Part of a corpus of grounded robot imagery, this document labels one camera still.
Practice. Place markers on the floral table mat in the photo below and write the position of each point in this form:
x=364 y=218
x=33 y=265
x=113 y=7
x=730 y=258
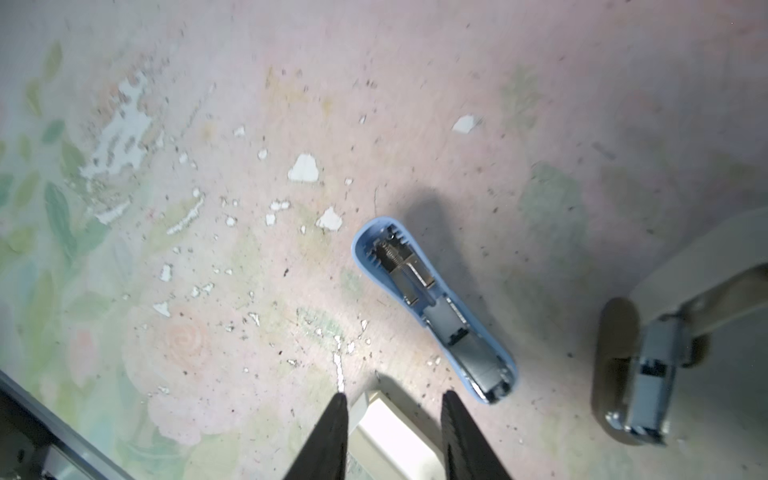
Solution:
x=182 y=182

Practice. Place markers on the staple box tray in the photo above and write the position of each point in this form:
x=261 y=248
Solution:
x=388 y=445

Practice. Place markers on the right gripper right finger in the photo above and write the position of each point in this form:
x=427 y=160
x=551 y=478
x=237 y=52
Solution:
x=466 y=452

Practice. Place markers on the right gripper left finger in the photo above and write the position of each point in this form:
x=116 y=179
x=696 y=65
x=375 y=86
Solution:
x=324 y=454

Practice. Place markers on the aluminium rail frame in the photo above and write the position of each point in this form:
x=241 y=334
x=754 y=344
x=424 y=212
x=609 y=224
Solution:
x=37 y=444

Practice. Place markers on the blue staple remover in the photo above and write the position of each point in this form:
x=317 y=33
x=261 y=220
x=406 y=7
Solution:
x=390 y=255

